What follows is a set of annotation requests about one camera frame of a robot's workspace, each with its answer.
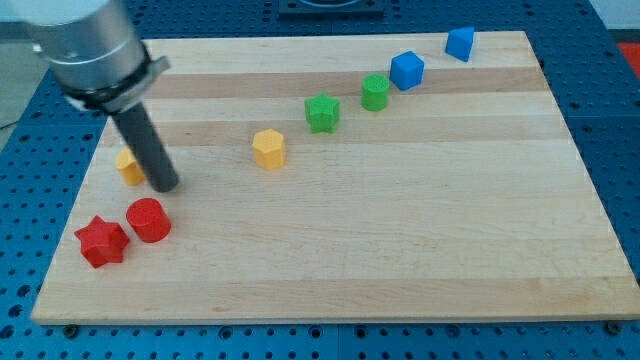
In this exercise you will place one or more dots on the yellow heart block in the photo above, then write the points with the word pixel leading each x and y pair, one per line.
pixel 128 167

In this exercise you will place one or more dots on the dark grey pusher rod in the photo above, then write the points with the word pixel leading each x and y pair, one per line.
pixel 139 133

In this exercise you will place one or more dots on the blue triangle block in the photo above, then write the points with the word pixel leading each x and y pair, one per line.
pixel 460 42

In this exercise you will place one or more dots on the yellow hexagon block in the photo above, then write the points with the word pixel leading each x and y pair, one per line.
pixel 269 149

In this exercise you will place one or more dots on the blue cube block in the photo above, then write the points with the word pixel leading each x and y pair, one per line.
pixel 406 70

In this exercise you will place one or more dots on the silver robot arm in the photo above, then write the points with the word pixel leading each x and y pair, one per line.
pixel 92 48

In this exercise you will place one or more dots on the red cylinder block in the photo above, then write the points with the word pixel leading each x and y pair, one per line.
pixel 149 220

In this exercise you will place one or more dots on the wooden board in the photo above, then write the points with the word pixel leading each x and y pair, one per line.
pixel 464 200

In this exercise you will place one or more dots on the green star block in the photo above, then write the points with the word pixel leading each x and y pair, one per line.
pixel 322 112

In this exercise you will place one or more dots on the green cylinder block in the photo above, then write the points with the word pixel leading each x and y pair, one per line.
pixel 374 92

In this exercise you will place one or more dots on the red star block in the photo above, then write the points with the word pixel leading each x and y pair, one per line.
pixel 102 242

